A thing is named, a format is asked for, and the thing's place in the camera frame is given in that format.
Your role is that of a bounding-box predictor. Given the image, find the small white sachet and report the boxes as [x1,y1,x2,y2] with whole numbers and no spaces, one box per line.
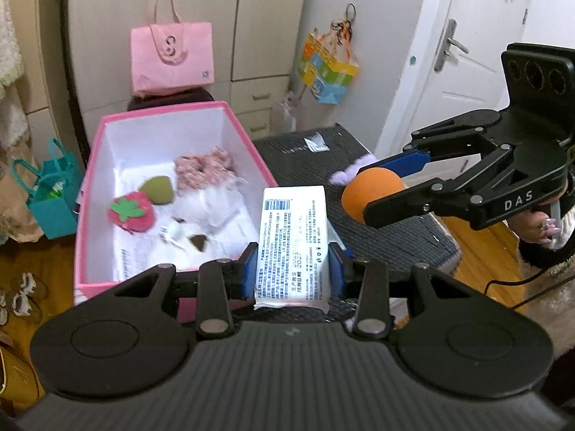
[304,132,331,152]

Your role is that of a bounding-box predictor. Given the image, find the colourful paper gift bag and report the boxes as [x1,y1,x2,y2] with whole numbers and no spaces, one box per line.
[297,20,360,107]

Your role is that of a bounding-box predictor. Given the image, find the beige wardrobe drawer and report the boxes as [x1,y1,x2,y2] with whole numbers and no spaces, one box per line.
[231,76,292,113]

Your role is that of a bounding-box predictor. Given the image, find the pink cardboard box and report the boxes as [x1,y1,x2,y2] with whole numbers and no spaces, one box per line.
[74,101,281,324]

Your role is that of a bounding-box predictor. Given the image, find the pink tote bag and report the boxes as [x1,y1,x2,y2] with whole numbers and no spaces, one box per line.
[130,0,215,98]

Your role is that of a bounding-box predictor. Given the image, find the person's right hand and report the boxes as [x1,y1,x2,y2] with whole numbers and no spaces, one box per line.
[516,202,565,246]

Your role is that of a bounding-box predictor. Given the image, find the cream shaggy rug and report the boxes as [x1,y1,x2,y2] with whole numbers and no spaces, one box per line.
[523,274,575,371]

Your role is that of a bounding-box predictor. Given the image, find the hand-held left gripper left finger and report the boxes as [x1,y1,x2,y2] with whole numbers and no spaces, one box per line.
[112,242,258,340]

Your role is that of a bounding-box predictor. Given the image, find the white printed tissue packet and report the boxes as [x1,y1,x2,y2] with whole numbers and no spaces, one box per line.
[254,185,336,313]

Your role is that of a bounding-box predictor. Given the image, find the white door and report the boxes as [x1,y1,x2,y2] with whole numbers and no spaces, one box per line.
[420,0,558,158]

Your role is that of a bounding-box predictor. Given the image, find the person's right forearm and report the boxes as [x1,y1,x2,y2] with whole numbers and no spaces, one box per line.
[519,175,575,280]

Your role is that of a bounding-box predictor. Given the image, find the orange foam ball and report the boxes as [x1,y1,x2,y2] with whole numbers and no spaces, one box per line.
[341,167,405,225]

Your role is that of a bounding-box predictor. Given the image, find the black cable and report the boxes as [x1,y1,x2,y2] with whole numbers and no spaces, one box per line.
[487,268,575,312]

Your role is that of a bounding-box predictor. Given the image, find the black suitcase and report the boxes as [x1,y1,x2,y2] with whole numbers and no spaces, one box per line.
[127,86,215,112]

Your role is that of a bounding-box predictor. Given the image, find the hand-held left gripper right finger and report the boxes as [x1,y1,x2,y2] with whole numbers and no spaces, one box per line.
[328,242,455,340]

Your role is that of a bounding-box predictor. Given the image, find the olive green makeup sponge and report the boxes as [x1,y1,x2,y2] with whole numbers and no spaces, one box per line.
[137,176,176,205]

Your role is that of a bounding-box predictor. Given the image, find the brown paper bag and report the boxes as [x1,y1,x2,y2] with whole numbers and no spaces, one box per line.
[0,162,46,246]

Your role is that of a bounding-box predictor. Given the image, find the beige wardrobe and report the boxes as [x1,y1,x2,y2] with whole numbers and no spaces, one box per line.
[60,0,312,153]

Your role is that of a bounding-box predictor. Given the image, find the translucent plastic bag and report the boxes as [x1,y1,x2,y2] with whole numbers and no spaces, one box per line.
[277,91,303,132]

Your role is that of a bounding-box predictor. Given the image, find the pink floral scrunchie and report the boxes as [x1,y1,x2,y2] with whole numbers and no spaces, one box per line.
[174,147,237,196]

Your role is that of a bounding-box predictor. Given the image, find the metal door handle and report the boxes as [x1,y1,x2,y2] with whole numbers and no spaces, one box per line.
[434,19,470,73]

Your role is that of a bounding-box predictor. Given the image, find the brown sandal white flowers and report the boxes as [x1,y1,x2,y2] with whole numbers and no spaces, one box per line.
[9,272,48,300]
[0,292,44,325]

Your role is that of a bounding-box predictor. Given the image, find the cream fluffy garment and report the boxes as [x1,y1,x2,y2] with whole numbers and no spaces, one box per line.
[0,0,28,147]

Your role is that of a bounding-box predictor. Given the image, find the red strawberry plush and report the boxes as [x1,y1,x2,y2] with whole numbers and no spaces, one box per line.
[107,190,156,233]

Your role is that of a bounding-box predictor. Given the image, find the purple plush toy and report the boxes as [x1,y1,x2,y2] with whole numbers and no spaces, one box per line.
[329,153,379,186]

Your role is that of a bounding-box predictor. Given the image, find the white printed paper sheet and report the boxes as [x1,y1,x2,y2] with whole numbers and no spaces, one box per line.
[114,230,156,282]

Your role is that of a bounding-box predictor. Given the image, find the teal gift bag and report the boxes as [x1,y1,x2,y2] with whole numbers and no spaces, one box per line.
[45,138,86,189]
[11,157,82,240]

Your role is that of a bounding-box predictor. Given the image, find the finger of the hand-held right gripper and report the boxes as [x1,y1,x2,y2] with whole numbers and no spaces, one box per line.
[363,144,515,230]
[375,110,502,176]

